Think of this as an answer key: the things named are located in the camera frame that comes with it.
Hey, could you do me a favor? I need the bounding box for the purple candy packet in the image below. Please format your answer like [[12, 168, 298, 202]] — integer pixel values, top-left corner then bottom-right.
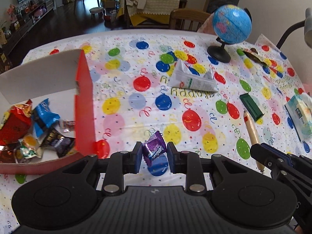
[[142, 131, 167, 167]]

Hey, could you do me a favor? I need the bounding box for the dark green snack bar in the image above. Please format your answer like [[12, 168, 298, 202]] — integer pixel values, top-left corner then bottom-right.
[[239, 93, 264, 121]]

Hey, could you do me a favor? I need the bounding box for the white snack bag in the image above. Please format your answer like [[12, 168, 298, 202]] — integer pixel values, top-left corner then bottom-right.
[[168, 60, 218, 92]]

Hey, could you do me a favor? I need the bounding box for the blue snack packet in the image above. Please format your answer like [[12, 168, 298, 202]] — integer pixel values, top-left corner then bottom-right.
[[32, 98, 60, 137]]

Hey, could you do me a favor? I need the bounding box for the red yellow snack bag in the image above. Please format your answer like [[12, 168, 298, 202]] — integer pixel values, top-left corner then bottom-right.
[[0, 99, 32, 146]]

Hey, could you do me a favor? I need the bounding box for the beige pen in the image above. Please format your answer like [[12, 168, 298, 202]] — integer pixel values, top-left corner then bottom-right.
[[243, 109, 266, 175]]

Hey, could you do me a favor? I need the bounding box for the black snack packet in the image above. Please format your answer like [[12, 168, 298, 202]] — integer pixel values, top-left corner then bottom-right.
[[40, 128, 75, 158]]

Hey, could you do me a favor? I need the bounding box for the tissue box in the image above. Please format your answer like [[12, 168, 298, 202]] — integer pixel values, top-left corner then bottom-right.
[[285, 92, 311, 142]]

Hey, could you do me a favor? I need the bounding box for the small clear candy packet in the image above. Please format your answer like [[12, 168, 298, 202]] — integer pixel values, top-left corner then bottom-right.
[[59, 119, 75, 133]]

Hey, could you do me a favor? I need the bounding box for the colourful balloon tablecloth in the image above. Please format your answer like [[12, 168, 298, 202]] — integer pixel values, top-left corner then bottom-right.
[[1, 30, 311, 233]]

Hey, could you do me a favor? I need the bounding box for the orange green candy packet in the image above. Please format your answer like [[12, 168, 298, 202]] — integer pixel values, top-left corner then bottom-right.
[[14, 134, 43, 163]]

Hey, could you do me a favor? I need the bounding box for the red white cardboard box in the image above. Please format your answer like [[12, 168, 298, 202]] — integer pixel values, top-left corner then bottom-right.
[[1, 49, 96, 175]]

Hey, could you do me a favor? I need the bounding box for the brown gold wrapper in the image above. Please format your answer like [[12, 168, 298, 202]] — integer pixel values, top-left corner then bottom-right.
[[242, 48, 270, 67]]

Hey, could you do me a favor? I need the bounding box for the blue desk globe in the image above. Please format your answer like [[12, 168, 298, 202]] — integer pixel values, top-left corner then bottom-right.
[[207, 4, 252, 63]]

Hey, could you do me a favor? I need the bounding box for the wooden chair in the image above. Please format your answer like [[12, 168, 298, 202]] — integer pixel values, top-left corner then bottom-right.
[[169, 8, 210, 32]]

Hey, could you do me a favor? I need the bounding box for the small round stool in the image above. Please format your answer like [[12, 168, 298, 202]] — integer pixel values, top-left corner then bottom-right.
[[89, 6, 104, 20]]

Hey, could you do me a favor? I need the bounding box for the sofa with cream cover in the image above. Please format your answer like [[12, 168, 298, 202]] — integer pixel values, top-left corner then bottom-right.
[[116, 0, 187, 28]]

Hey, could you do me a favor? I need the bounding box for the long low tv cabinet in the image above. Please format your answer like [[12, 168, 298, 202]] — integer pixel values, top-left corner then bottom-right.
[[1, 0, 54, 54]]

